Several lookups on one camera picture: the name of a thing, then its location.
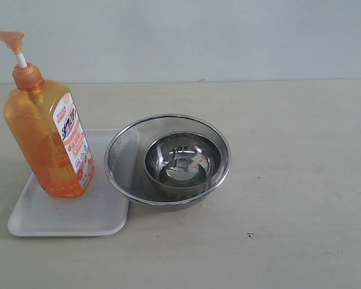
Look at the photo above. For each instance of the orange pump soap bottle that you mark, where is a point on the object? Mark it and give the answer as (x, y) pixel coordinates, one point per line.
(43, 118)

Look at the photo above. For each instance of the small stainless steel bowl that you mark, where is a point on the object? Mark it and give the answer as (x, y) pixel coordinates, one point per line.
(182, 165)

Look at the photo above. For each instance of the steel mesh strainer basket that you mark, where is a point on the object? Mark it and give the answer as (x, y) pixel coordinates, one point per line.
(124, 158)

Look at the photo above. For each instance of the white rectangular plastic tray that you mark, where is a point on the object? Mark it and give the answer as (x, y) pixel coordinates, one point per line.
(101, 210)

